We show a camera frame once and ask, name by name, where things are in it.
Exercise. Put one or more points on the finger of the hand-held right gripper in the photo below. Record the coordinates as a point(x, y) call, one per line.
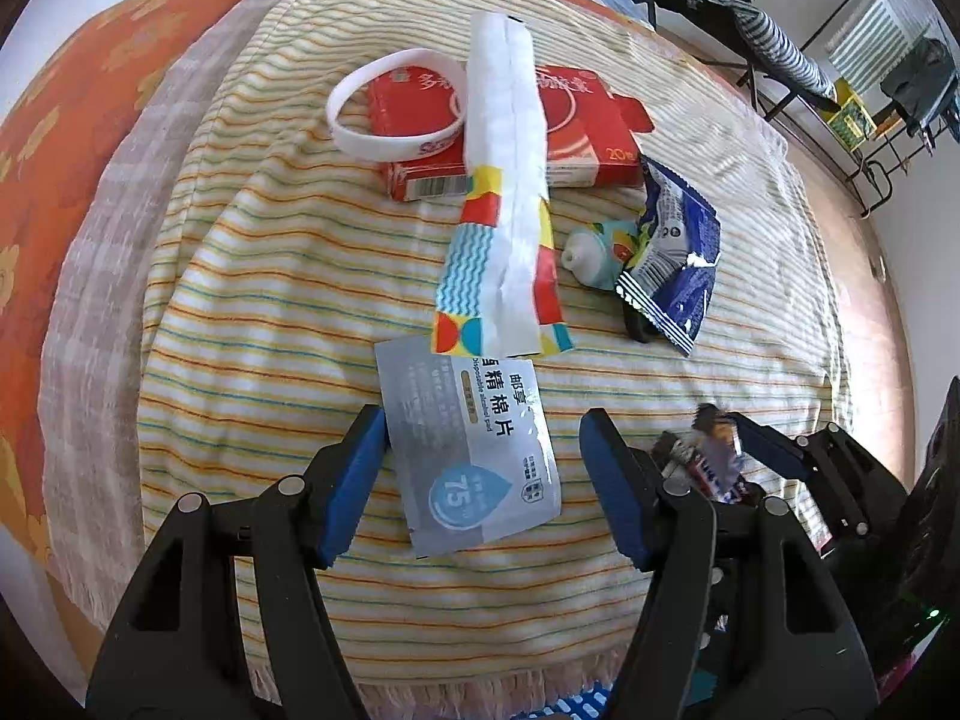
point(772, 446)
point(729, 577)

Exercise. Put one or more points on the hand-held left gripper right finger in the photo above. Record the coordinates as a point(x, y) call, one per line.
point(616, 491)

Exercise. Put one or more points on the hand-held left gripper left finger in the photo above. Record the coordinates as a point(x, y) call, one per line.
point(351, 481)

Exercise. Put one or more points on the small candy wrapper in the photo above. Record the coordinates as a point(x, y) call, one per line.
point(709, 461)

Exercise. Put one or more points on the grey alcohol pad packet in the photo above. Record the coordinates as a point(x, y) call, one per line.
point(465, 480)

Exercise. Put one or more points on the blue snack wrapper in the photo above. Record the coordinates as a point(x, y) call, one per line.
point(682, 285)

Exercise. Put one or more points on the blue plastic basket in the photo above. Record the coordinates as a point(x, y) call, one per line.
point(581, 706)

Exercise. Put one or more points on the small teal tube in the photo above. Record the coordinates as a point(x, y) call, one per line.
point(598, 255)

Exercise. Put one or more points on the white rubber wristband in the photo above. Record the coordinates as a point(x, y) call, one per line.
point(352, 142)

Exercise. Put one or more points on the red medicine box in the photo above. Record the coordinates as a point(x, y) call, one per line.
point(581, 146)

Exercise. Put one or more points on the long white colourful wrapper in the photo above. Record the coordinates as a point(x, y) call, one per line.
point(502, 127)

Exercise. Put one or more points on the teal pants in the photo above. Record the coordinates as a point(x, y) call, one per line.
point(696, 691)

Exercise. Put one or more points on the pink cloth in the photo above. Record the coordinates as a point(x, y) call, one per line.
point(904, 661)

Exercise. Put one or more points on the striped yellow towel blanket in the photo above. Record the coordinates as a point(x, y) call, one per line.
point(300, 300)

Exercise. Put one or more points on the black metal rack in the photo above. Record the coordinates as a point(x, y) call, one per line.
point(874, 165)

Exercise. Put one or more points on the yellow green box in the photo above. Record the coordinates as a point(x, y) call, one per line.
point(851, 118)

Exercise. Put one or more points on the dark hanging garment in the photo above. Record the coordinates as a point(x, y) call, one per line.
point(921, 82)

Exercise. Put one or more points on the striped chair cushion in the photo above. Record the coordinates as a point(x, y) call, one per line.
point(780, 45)

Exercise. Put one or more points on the white ribbed radiator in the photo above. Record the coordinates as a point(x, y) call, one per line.
point(870, 34)

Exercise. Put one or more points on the orange flowered blanket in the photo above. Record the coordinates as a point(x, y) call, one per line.
point(75, 127)

